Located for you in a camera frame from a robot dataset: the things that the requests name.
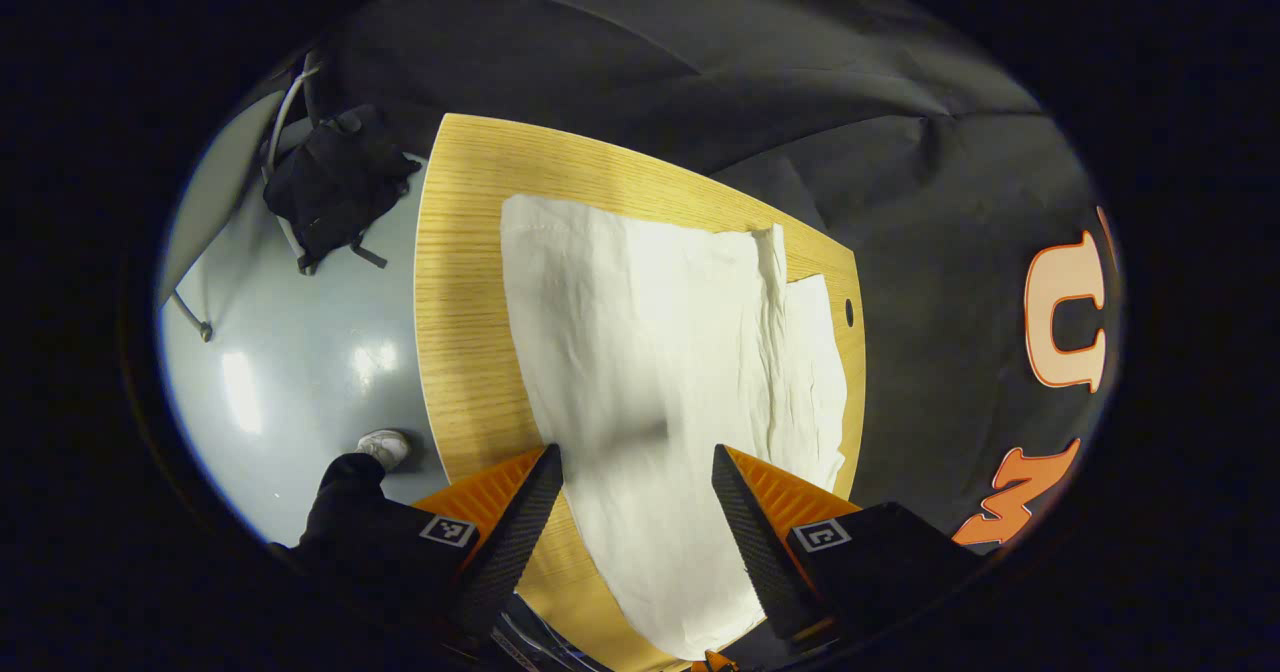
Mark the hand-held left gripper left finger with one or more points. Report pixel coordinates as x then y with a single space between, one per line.
515 552

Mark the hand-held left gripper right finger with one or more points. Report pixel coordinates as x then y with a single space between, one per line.
760 552

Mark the white jeans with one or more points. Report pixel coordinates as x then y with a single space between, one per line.
640 352

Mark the person's white shoe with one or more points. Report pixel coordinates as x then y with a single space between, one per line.
385 446

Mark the person's leg in black trousers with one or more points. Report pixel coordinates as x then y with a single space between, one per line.
345 497

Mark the black bag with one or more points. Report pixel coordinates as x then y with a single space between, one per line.
335 187

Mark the grey metal frame chair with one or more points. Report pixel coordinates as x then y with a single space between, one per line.
283 117

